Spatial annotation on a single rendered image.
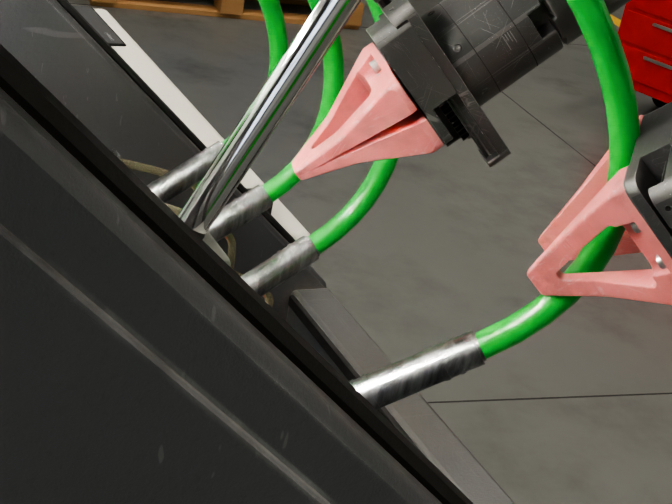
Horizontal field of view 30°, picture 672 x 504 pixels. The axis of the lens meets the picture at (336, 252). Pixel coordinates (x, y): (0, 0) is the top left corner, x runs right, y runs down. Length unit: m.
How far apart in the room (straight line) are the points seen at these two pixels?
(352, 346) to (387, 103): 0.42
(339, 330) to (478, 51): 0.45
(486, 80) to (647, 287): 0.15
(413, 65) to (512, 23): 0.06
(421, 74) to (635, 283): 0.15
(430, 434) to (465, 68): 0.37
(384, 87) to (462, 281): 2.83
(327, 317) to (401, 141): 0.43
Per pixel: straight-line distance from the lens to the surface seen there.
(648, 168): 0.56
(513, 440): 2.80
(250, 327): 0.28
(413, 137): 0.65
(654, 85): 5.13
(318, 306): 1.08
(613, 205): 0.55
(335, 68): 0.84
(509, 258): 3.67
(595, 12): 0.56
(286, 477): 0.30
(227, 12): 5.54
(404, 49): 0.63
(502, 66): 0.65
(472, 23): 0.65
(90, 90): 0.96
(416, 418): 0.95
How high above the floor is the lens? 1.44
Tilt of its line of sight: 25 degrees down
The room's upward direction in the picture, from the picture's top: 11 degrees clockwise
